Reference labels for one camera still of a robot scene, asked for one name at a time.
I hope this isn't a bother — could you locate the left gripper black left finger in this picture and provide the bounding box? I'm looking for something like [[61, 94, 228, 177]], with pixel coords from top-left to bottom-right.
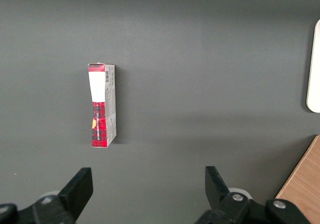
[[0, 167, 94, 224]]

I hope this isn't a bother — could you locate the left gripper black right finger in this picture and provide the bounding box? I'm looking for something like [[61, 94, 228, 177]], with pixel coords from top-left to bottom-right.
[[193, 165, 312, 224]]

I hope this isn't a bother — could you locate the white rectangular tray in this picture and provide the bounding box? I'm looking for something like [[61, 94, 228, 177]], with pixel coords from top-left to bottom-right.
[[306, 18, 320, 114]]

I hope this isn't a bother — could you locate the red plaid cardboard box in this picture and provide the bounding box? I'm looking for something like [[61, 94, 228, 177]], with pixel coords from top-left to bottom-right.
[[87, 62, 118, 150]]

